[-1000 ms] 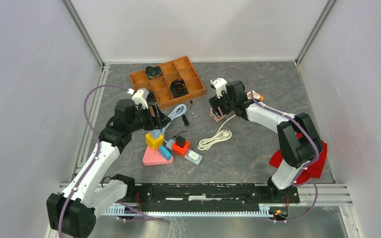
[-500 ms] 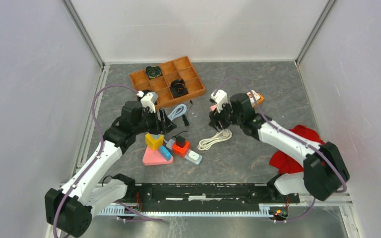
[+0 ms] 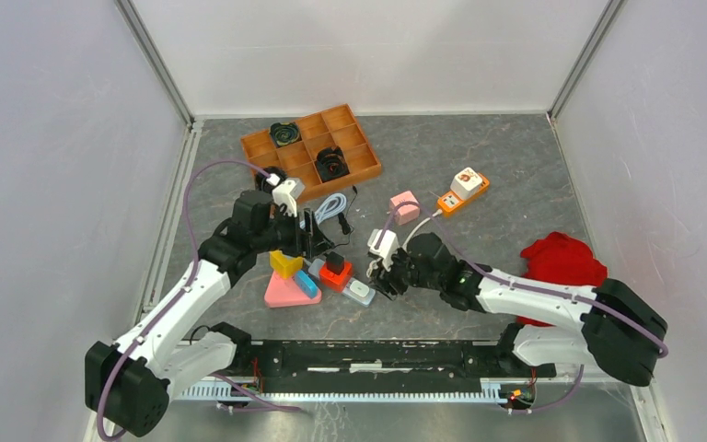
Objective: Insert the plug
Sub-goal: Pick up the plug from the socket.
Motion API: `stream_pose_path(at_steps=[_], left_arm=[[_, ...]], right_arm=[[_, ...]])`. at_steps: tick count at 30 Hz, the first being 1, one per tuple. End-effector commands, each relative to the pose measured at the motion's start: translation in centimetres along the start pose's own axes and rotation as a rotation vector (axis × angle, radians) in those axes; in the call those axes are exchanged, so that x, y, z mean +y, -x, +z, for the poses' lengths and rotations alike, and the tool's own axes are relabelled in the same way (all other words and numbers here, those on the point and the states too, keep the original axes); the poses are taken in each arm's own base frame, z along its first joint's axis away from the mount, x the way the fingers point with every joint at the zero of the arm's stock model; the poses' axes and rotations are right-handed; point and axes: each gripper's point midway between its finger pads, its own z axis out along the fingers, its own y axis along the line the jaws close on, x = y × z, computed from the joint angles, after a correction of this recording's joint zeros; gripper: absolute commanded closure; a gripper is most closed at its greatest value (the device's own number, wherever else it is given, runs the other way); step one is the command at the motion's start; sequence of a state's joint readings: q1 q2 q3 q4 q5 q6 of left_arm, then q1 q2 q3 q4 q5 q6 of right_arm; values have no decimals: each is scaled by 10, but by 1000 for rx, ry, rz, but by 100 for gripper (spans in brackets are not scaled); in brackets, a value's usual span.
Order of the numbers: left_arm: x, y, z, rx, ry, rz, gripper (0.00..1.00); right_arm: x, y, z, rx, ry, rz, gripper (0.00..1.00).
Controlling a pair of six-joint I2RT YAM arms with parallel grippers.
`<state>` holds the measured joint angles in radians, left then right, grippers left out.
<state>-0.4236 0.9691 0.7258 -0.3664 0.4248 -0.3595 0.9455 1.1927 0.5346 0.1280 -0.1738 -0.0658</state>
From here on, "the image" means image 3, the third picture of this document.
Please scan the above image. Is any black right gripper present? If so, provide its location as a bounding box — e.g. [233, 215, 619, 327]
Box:
[367, 248, 442, 303]

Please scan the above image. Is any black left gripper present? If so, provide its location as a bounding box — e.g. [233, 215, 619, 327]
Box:
[253, 205, 335, 260]

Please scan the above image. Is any yellow cube socket adapter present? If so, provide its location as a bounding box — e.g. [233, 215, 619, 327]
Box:
[269, 250, 305, 280]

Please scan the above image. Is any light blue power strip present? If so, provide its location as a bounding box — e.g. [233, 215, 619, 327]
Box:
[308, 258, 376, 307]

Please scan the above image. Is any black power adapter plug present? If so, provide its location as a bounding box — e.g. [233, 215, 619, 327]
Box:
[325, 251, 345, 275]

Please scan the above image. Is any thin black cable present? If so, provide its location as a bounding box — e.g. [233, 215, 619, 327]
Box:
[322, 185, 362, 251]

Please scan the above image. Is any blue square plug adapter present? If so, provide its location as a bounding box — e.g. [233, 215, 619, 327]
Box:
[293, 270, 319, 299]

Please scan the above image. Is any red cube socket adapter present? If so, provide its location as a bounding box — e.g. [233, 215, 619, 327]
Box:
[319, 261, 353, 293]

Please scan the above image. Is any pink cube socket adapter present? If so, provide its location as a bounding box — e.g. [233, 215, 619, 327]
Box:
[389, 191, 421, 226]

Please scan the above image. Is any white cube socket adapter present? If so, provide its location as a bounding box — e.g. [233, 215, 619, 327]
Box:
[450, 167, 488, 201]

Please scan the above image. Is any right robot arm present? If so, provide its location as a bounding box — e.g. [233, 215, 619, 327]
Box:
[366, 229, 668, 387]

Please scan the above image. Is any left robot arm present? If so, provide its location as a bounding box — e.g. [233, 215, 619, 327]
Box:
[84, 190, 331, 441]

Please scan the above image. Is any pink triangular power strip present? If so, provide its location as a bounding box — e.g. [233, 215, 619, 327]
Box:
[263, 271, 322, 308]

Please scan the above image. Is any rolled dark floral tie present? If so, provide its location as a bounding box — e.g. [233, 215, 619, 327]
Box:
[254, 166, 288, 192]

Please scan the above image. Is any rolled dark orange-patterned tie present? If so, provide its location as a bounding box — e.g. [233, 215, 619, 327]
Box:
[315, 146, 350, 182]

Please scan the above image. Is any wooden compartment tray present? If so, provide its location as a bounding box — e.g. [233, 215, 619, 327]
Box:
[240, 104, 382, 201]

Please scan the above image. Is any orange power strip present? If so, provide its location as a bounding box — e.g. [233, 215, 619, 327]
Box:
[436, 169, 490, 217]

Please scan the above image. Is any rolled green-patterned tie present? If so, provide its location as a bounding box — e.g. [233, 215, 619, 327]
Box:
[269, 122, 302, 148]

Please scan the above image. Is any red cloth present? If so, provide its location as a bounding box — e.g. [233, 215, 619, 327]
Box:
[516, 231, 609, 328]

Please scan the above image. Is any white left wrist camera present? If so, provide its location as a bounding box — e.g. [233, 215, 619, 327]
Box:
[271, 177, 306, 217]

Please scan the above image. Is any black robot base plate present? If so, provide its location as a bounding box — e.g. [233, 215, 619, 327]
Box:
[215, 322, 557, 394]

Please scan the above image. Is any white power strip cable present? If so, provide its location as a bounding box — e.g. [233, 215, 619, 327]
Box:
[399, 207, 446, 251]

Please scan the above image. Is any white cable tray rail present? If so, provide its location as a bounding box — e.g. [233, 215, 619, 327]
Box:
[175, 377, 506, 405]

